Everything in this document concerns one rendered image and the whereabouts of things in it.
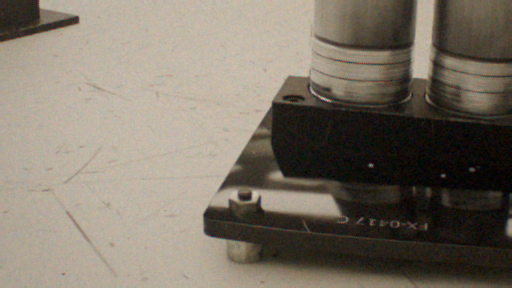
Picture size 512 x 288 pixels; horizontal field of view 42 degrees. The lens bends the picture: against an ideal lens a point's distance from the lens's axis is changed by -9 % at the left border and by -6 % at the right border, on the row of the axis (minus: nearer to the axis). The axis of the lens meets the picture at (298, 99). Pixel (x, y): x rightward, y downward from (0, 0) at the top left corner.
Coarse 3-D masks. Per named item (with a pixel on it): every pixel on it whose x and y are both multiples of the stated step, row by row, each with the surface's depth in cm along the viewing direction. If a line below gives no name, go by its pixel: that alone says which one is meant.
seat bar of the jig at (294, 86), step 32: (288, 96) 17; (416, 96) 17; (288, 128) 16; (320, 128) 16; (352, 128) 16; (384, 128) 16; (416, 128) 16; (448, 128) 16; (480, 128) 15; (448, 160) 16; (480, 160) 16
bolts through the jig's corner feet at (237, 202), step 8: (232, 192) 13; (240, 192) 13; (248, 192) 13; (232, 200) 13; (240, 200) 13; (248, 200) 13; (256, 200) 13; (232, 208) 13; (240, 208) 13; (248, 208) 13; (256, 208) 13
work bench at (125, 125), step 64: (64, 0) 38; (128, 0) 38; (192, 0) 38; (256, 0) 38; (0, 64) 25; (64, 64) 26; (128, 64) 26; (192, 64) 26; (256, 64) 26; (0, 128) 19; (64, 128) 19; (128, 128) 20; (192, 128) 20; (0, 192) 15; (64, 192) 16; (128, 192) 16; (192, 192) 16; (0, 256) 13; (64, 256) 13; (128, 256) 13; (192, 256) 13; (320, 256) 14
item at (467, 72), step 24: (456, 0) 15; (480, 0) 15; (504, 0) 15; (456, 24) 15; (480, 24) 15; (504, 24) 15; (432, 48) 16; (456, 48) 15; (480, 48) 15; (504, 48) 15; (432, 72) 16; (456, 72) 16; (480, 72) 15; (504, 72) 15; (432, 96) 16; (456, 96) 16; (480, 96) 15; (504, 96) 16
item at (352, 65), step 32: (320, 0) 16; (352, 0) 15; (384, 0) 15; (416, 0) 16; (320, 32) 16; (352, 32) 16; (384, 32) 15; (320, 64) 16; (352, 64) 16; (384, 64) 16; (320, 96) 16; (352, 96) 16; (384, 96) 16
